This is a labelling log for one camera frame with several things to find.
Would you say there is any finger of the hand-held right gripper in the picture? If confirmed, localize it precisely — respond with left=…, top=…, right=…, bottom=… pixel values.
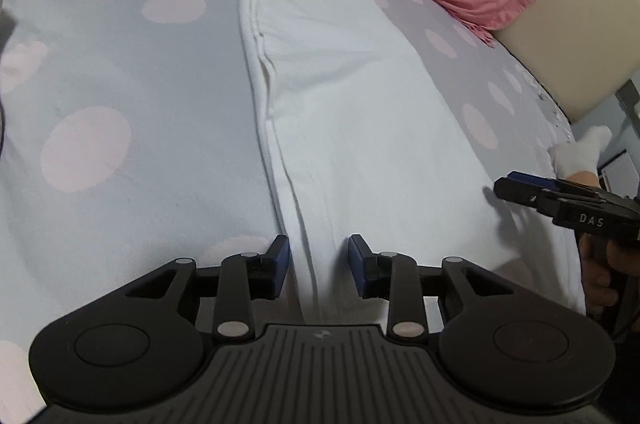
left=494, top=178, right=541, bottom=207
left=506, top=171, right=558, bottom=192

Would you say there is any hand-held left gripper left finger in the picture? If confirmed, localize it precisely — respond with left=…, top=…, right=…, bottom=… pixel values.
left=125, top=235, right=292, bottom=345

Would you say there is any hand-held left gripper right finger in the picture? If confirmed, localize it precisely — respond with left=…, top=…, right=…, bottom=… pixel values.
left=348, top=234, right=511, bottom=344

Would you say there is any white garment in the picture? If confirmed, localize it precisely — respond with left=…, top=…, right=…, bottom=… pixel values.
left=235, top=0, right=587, bottom=326

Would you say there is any person's right hand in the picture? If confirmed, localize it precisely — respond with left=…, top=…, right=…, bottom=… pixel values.
left=577, top=235, right=627, bottom=318

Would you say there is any person's lower leg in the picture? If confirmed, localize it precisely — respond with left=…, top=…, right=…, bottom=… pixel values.
left=565, top=169, right=601, bottom=186

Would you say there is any white box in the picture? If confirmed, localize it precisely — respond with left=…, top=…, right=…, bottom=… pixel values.
left=600, top=148, right=640, bottom=195

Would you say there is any white sock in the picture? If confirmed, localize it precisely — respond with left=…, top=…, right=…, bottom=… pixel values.
left=547, top=124, right=614, bottom=177

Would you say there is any cream padded headboard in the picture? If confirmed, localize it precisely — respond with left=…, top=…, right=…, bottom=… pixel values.
left=492, top=0, right=640, bottom=125

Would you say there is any polka dot bed sheet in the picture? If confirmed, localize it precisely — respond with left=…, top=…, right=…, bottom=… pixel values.
left=0, top=0, right=581, bottom=424

